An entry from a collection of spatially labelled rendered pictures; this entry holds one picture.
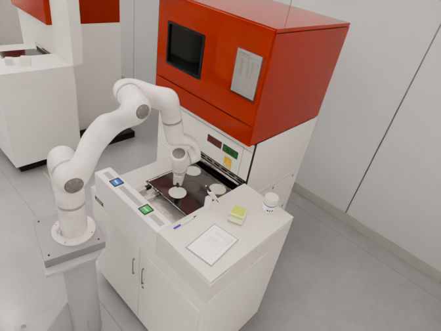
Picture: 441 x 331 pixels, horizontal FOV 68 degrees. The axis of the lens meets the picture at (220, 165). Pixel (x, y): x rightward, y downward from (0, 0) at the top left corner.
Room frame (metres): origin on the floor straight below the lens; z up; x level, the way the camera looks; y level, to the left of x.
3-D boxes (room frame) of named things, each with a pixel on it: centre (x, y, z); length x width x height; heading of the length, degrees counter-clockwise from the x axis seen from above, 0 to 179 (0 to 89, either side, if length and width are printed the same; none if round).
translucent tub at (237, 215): (1.20, -0.13, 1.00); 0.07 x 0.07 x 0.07; 76
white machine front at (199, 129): (1.78, 0.16, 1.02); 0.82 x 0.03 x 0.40; 52
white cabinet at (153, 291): (1.35, 0.14, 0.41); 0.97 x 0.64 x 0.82; 52
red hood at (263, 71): (2.03, -0.03, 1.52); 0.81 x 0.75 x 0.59; 52
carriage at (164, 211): (1.26, 0.29, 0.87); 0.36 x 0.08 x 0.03; 52
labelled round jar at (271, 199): (1.32, -0.29, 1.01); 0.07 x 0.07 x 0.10
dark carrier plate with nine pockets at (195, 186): (1.48, 0.14, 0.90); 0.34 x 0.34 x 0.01; 52
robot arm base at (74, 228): (1.03, 0.62, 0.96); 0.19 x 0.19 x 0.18
